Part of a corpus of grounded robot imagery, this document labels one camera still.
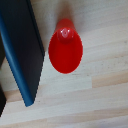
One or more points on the dark blue book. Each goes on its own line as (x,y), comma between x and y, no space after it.
(20,50)

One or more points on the red plastic cup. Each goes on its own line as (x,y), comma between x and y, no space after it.
(66,53)

